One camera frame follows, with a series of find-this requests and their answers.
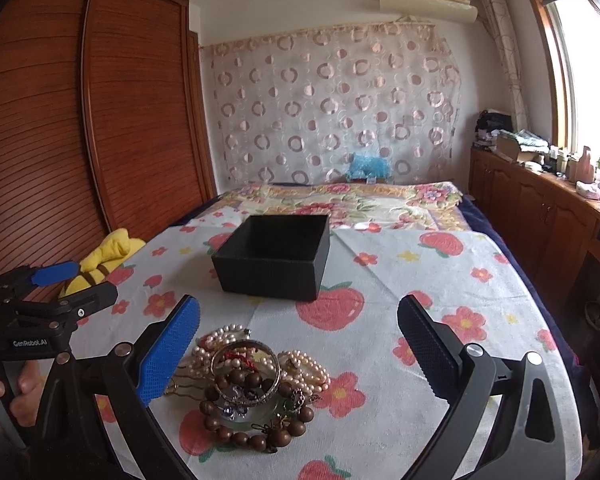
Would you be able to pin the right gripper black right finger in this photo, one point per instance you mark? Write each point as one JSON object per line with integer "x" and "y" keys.
{"x": 525, "y": 440}

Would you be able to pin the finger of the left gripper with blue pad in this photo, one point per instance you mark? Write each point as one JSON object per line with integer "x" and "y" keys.
{"x": 28, "y": 278}

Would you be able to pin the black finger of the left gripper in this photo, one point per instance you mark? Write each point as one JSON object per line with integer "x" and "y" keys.
{"x": 68, "y": 311}

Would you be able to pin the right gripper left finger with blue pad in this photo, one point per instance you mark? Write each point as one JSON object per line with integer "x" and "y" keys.
{"x": 136, "y": 374}

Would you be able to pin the silver patterned bangle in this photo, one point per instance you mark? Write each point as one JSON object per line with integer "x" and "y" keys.
{"x": 247, "y": 387}

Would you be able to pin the pale green jade bangle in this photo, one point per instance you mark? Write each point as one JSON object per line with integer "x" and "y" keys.
{"x": 242, "y": 418}

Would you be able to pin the gold hair comb pin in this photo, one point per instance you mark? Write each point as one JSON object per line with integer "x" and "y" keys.
{"x": 187, "y": 382}

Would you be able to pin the yellow plush toy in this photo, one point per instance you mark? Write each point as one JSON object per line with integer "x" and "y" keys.
{"x": 113, "y": 251}

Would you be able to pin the strawberry flower print cloth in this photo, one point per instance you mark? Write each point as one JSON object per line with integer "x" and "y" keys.
{"x": 378, "y": 411}

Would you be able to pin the black square storage box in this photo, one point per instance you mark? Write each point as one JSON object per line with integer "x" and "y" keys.
{"x": 280, "y": 256}

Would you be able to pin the wooden louvered wardrobe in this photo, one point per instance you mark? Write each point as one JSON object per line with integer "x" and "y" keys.
{"x": 101, "y": 125}

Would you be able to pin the wooden side cabinet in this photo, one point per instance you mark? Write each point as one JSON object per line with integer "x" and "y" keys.
{"x": 553, "y": 233}

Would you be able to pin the floral bed quilt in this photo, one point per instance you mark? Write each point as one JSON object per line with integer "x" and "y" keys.
{"x": 373, "y": 207}

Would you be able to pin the blue plush toy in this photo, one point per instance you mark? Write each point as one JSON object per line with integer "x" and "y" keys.
{"x": 368, "y": 169}

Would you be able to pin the pink circle pattern curtain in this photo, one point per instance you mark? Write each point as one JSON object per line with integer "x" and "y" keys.
{"x": 302, "y": 107}

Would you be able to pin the pink bottle on cabinet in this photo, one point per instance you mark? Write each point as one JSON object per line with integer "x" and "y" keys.
{"x": 585, "y": 172}

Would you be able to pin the cardboard box on cabinet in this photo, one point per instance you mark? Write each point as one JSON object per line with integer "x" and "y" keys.
{"x": 508, "y": 148}

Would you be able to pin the dark clothes pile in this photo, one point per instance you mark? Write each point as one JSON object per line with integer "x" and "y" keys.
{"x": 488, "y": 126}

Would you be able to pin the white patterned side curtain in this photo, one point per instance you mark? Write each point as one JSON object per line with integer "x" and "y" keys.
{"x": 503, "y": 33}

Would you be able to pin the red cord jewelry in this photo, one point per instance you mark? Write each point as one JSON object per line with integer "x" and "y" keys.
{"x": 238, "y": 359}

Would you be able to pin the window with wooden frame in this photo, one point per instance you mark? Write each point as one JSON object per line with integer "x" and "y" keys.
{"x": 570, "y": 31}

